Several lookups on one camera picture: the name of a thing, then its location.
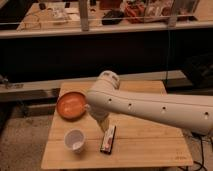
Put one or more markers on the red tool on shelf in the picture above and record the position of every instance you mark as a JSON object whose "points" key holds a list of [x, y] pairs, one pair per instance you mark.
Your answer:
{"points": [[135, 13]]}

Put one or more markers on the metal shelf post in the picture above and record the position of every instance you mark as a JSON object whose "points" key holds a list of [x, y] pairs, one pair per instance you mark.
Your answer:
{"points": [[83, 10]]}

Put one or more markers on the cream suction gripper tip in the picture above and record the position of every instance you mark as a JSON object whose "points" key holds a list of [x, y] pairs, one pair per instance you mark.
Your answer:
{"points": [[104, 125]]}

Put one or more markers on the orange ceramic bowl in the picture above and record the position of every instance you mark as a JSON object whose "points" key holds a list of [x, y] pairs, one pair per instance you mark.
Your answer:
{"points": [[71, 105]]}

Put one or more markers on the white ceramic cup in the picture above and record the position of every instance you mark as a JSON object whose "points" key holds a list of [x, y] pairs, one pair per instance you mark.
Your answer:
{"points": [[74, 140]]}

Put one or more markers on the black bag on shelf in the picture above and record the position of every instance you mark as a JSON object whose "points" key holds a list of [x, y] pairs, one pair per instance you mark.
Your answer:
{"points": [[112, 17]]}

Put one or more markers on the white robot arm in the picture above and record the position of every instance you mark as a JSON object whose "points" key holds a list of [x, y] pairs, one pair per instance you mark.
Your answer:
{"points": [[190, 112]]}

